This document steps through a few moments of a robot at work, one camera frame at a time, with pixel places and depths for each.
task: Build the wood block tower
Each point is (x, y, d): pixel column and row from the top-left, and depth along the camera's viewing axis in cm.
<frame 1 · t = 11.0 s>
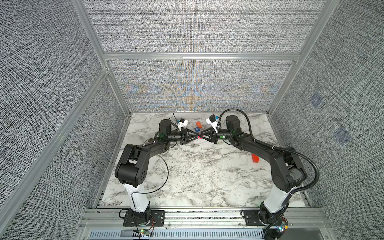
left hand: (197, 137, 83), fingers open
right hand: (201, 133, 85), fingers open
orange wood block: (199, 124, 113), on the table

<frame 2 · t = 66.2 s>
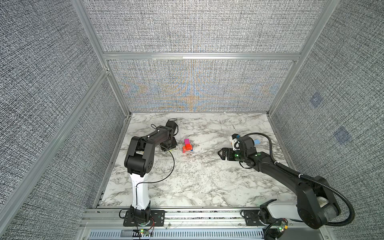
left hand: (171, 148, 101), fingers open
right hand: (224, 152, 88), fingers open
orange wood block: (184, 149, 97), point 4 cm above the table
purple wood cube: (186, 141, 100), point 5 cm above the table

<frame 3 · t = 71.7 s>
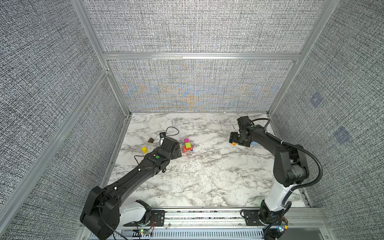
left hand: (171, 149, 85), fingers open
right hand: (236, 140, 96), fingers open
lime green wood cube: (188, 145, 95), point 7 cm above the table
brown wood cube: (151, 140, 105), on the table
the other named things where they were.

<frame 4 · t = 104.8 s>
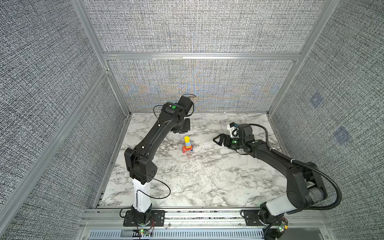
left hand: (184, 129, 83), fingers open
right hand: (218, 140, 88), fingers open
yellow wood cylinder: (187, 139, 89), point 14 cm above the table
light blue wood block: (188, 144, 91), point 11 cm above the table
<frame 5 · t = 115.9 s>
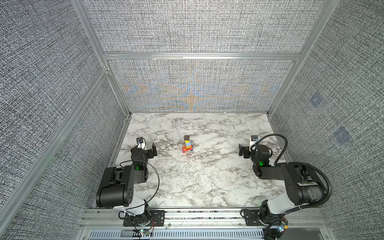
left hand: (145, 144, 93), fingers open
right hand: (248, 143, 94), fingers open
